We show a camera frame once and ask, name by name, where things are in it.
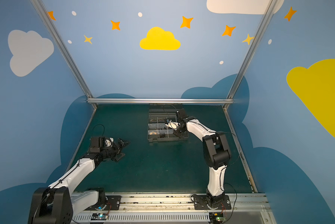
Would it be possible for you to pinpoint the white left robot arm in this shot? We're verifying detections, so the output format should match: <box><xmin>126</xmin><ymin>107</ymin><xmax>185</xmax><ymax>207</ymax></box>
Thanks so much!
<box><xmin>28</xmin><ymin>136</ymin><xmax>130</xmax><ymax>224</ymax></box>

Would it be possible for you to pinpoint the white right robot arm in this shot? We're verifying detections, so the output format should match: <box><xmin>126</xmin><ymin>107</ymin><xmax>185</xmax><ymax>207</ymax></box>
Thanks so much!
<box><xmin>166</xmin><ymin>109</ymin><xmax>232</xmax><ymax>207</ymax></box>

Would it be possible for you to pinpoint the clear plastic organizer box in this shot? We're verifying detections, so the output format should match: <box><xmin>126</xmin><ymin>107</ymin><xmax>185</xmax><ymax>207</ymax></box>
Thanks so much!
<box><xmin>147</xmin><ymin>104</ymin><xmax>189</xmax><ymax>143</ymax></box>

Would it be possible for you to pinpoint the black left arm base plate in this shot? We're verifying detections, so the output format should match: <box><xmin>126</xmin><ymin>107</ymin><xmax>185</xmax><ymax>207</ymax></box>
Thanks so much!
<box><xmin>85</xmin><ymin>195</ymin><xmax>121</xmax><ymax>212</ymax></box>

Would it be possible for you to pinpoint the aluminium frame rail back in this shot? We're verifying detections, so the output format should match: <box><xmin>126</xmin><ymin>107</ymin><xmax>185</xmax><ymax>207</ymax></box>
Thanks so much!
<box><xmin>87</xmin><ymin>98</ymin><xmax>234</xmax><ymax>105</ymax></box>

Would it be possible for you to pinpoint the aluminium frame post right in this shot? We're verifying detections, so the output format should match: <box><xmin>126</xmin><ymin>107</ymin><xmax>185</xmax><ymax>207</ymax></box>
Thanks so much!
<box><xmin>223</xmin><ymin>0</ymin><xmax>279</xmax><ymax>112</ymax></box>

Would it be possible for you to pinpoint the aluminium frame post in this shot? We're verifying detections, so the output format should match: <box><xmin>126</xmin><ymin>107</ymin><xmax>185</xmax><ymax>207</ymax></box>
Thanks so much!
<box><xmin>30</xmin><ymin>0</ymin><xmax>94</xmax><ymax>99</ymax></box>
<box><xmin>223</xmin><ymin>0</ymin><xmax>279</xmax><ymax>112</ymax></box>

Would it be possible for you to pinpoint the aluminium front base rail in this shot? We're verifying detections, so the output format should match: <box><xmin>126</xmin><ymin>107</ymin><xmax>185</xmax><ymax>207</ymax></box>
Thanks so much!
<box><xmin>70</xmin><ymin>193</ymin><xmax>276</xmax><ymax>224</ymax></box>

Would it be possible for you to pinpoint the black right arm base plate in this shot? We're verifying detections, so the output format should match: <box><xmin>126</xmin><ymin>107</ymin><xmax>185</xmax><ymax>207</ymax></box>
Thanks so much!
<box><xmin>190</xmin><ymin>194</ymin><xmax>232</xmax><ymax>210</ymax></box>

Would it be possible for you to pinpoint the aluminium frame post left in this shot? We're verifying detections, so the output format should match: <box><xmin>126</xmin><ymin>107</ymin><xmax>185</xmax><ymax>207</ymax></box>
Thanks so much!
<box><xmin>30</xmin><ymin>0</ymin><xmax>94</xmax><ymax>99</ymax></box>

